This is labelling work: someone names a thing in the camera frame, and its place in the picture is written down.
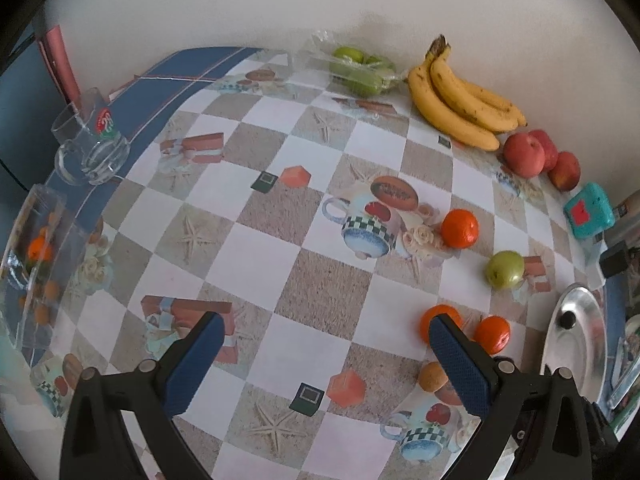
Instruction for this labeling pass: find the pink board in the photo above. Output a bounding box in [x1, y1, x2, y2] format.
[37, 25, 81, 103]

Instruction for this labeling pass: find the right red apple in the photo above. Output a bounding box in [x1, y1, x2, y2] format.
[548, 151, 582, 192]

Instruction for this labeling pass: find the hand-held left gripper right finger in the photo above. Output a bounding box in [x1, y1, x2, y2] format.
[430, 312, 596, 480]

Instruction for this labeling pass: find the bunch of yellow bananas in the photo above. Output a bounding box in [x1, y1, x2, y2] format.
[407, 35, 528, 152]

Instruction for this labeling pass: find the middle red apple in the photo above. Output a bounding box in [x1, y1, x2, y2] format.
[529, 129, 559, 171]

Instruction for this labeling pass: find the grey bottle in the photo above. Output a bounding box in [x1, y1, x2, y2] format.
[612, 199, 640, 233]

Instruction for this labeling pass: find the red apple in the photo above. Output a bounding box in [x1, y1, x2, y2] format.
[529, 129, 559, 171]
[502, 133, 546, 179]
[548, 151, 582, 192]

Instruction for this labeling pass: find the teal box with red label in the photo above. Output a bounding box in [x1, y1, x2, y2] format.
[564, 182, 615, 240]

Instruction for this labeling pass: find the small black box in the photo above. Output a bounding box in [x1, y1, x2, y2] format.
[600, 241, 632, 278]

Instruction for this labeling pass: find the clear glass mug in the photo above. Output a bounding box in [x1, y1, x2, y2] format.
[52, 87, 132, 187]

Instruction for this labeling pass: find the printed checkered tablecloth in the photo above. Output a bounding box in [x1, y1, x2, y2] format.
[0, 45, 617, 480]

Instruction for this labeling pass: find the clear plastic clamshell container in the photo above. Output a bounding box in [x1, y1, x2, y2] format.
[300, 30, 408, 98]

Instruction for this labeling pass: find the orange mandarin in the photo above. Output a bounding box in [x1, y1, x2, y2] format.
[27, 237, 54, 264]
[420, 305, 464, 348]
[441, 209, 480, 249]
[473, 315, 512, 355]

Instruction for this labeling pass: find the loose green apple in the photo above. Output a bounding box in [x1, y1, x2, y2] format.
[485, 251, 526, 290]

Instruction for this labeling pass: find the clear glass bowl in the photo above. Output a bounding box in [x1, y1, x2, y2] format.
[0, 185, 68, 356]

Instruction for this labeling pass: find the front red apple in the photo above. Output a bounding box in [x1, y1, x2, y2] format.
[502, 133, 546, 179]

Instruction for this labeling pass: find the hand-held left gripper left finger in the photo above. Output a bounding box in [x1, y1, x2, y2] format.
[60, 311, 226, 480]

